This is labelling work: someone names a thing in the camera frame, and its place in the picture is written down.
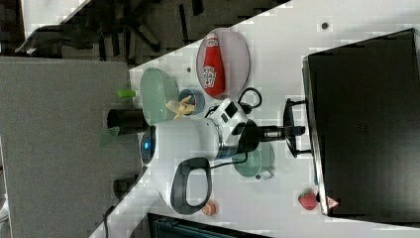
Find toy strawberry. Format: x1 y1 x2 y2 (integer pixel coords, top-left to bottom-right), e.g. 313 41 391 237
298 189 317 210

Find toy orange half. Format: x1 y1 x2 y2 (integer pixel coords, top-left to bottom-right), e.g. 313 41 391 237
202 200 217 216

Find green mug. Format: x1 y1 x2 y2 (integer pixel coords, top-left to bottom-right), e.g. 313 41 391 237
232 143 274 180

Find green slotted spatula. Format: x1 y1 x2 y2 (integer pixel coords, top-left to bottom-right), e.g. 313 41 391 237
99 127 120 148

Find small blue bowl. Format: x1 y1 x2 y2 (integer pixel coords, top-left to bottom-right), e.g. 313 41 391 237
178 88 205 115

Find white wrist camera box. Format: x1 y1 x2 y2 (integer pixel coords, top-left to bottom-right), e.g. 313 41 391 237
209 98 248 146

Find black utensil holder cup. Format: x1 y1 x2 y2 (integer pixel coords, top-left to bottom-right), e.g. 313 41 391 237
107 109 149 135

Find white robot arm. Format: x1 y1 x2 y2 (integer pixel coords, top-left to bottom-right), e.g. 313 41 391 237
140 98 305 215

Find grey round plate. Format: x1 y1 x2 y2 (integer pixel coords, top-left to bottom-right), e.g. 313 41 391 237
211 28 251 100

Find lime green cup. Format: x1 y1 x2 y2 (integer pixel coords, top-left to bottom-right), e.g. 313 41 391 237
117 89 137 98

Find toy peeled banana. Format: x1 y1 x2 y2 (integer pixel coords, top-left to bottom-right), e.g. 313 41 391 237
165 95 195 120

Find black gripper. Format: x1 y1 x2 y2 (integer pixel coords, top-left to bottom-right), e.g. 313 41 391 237
238 98 312 158

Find plush ketchup bottle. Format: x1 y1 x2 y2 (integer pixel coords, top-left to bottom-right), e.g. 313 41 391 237
203 33 226 97

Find green perforated colander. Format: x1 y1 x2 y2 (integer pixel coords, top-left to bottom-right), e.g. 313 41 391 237
140 68 179 125

